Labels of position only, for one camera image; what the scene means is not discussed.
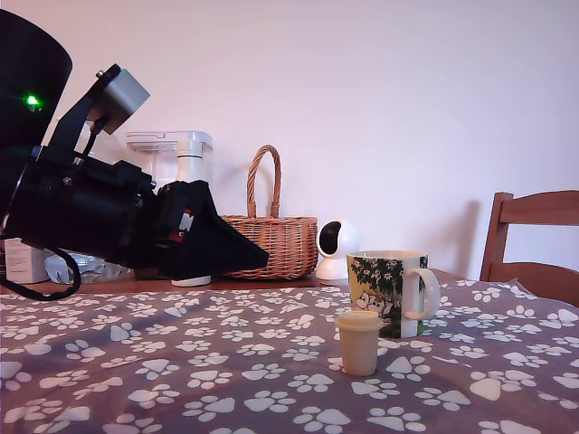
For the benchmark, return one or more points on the printed coffee mug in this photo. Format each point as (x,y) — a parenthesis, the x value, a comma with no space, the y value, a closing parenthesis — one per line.
(384,280)

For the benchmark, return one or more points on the clear plastic water jug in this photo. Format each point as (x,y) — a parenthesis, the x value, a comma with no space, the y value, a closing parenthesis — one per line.
(145,144)

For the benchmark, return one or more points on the white cardboard box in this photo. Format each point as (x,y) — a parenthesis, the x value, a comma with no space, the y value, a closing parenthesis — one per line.
(20,262)

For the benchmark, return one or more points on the wooden chair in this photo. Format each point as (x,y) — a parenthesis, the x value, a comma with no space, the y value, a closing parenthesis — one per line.
(534,212)

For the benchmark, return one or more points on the cream coffee capsule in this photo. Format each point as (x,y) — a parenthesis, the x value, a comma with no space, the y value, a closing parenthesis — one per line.
(359,348)

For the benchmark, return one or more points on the white bottle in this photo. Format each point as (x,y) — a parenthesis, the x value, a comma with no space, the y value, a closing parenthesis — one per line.
(188,163)

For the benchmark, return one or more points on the small white round camera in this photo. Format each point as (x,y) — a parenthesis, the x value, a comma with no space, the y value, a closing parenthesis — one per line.
(348,235)

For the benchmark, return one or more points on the grey camera box with bracket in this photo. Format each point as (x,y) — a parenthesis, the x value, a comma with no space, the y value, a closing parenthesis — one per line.
(122,97)

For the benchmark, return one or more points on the grey paw print tablecloth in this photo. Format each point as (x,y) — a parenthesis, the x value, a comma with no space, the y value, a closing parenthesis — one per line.
(271,325)

